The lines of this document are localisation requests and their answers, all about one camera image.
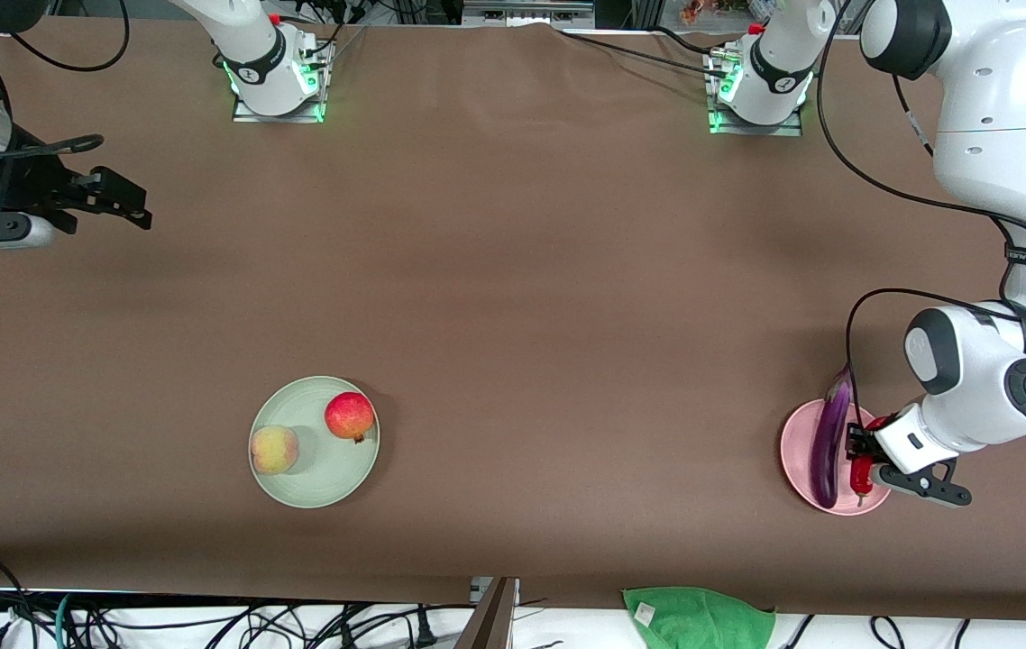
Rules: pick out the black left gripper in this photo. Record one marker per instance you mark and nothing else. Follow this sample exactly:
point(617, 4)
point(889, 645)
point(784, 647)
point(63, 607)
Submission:
point(861, 442)

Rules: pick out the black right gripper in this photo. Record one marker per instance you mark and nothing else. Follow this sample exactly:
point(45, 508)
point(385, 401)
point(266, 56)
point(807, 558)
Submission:
point(26, 187)

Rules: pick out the purple eggplant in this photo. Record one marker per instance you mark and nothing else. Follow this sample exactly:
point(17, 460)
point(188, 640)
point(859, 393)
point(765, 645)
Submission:
point(829, 451)

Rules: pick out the red chili pepper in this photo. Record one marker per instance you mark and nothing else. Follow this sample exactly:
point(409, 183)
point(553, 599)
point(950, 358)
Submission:
point(861, 478)

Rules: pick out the yellow pink peach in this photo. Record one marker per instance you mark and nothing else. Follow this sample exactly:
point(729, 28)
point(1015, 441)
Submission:
point(274, 450)

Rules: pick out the red apple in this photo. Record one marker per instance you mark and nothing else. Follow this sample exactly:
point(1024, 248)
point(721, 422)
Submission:
point(349, 415)

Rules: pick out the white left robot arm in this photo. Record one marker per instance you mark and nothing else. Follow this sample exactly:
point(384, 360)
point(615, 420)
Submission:
point(1000, 117)

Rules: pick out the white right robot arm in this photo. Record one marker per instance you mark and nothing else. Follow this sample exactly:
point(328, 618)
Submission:
point(251, 54)

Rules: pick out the pink round plate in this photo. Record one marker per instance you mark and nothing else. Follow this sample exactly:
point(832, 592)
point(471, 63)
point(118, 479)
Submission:
point(794, 455)

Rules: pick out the green cloth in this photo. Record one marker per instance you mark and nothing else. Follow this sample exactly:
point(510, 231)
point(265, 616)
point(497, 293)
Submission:
point(693, 622)

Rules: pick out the light green round plate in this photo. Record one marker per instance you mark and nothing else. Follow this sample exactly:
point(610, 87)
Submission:
point(333, 478)

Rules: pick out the brown table cover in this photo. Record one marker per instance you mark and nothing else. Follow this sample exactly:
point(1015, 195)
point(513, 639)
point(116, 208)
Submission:
point(513, 225)

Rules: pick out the aluminium profile beam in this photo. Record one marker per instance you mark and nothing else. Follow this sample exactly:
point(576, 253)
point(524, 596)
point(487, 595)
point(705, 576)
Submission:
point(490, 622)

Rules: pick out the orange toy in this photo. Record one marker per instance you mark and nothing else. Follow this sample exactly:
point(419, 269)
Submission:
point(702, 11)

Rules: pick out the grey power strip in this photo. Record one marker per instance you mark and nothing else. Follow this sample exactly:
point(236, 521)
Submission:
point(522, 11)

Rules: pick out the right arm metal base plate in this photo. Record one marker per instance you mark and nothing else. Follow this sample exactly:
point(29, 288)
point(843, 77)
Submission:
point(247, 115)

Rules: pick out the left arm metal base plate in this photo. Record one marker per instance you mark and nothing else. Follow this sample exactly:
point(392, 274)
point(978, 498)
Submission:
point(788, 129)

